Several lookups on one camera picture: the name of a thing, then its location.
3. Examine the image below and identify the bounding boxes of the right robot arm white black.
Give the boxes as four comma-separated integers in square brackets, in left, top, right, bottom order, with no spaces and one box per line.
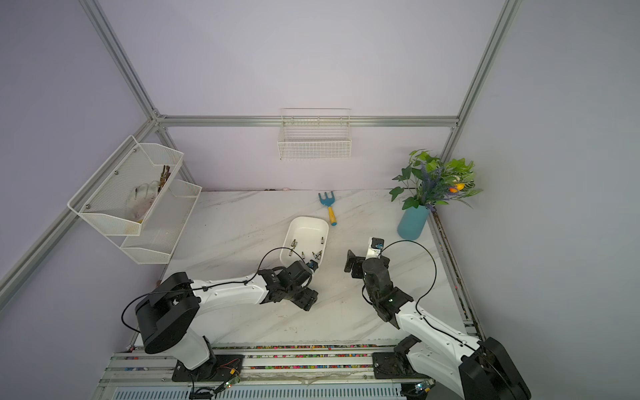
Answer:
[345,252,532,399]

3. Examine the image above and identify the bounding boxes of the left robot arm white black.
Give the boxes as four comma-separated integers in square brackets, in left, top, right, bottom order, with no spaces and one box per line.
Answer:
[135,261,318,372]

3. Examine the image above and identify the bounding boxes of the white plastic storage box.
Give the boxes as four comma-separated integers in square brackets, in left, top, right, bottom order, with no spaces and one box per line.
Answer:
[279,217,329,267]

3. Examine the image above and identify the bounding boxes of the teal vase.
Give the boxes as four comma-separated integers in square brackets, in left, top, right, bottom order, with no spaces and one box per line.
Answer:
[397,206,431,241]

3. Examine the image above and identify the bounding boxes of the green artificial plant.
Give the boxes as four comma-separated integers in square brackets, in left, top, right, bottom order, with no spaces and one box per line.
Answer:
[389,149,483,212]

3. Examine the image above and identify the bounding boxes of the brown twigs in shelf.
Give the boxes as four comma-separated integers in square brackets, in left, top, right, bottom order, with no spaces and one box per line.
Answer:
[158,165,171,193]

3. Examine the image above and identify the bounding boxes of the clear glass in shelf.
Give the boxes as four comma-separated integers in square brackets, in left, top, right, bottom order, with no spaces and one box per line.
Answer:
[125,181,158,223]

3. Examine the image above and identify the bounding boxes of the white mesh two-tier shelf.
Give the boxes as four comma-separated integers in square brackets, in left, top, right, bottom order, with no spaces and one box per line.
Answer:
[68,136,202,265]

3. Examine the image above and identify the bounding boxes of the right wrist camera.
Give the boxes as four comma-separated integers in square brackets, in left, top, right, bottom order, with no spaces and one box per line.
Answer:
[369,238,384,252]

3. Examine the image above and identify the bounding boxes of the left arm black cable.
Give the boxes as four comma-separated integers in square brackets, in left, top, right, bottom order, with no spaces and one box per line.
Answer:
[120,247,307,334]

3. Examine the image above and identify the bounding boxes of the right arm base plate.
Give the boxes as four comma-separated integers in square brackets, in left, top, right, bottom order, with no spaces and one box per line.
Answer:
[372,352,425,379]

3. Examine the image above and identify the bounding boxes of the blue toy rake yellow handle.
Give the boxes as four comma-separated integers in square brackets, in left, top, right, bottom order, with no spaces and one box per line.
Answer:
[318,192,337,226]

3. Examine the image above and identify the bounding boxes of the aluminium frame rails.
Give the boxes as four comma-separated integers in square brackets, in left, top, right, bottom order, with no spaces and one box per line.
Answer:
[0,0,523,400]

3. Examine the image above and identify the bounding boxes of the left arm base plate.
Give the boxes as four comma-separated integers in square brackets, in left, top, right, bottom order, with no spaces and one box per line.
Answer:
[172,354,245,383]

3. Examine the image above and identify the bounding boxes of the white wire wall basket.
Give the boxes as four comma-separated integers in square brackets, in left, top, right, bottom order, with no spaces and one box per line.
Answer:
[278,108,353,160]

